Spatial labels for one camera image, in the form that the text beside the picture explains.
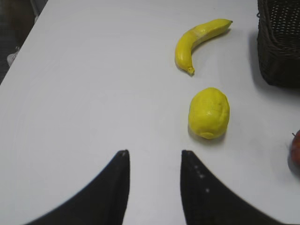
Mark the yellow lemon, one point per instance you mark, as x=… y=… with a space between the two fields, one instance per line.
x=209 y=113

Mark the yellow banana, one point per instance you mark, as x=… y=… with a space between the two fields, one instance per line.
x=193 y=38

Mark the red apple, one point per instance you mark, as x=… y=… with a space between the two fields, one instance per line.
x=295 y=148

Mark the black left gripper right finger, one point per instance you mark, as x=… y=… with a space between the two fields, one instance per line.
x=207 y=201

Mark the dark brown wicker basket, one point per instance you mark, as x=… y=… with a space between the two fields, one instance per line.
x=278 y=42

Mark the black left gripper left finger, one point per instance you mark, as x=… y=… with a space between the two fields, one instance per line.
x=102 y=202

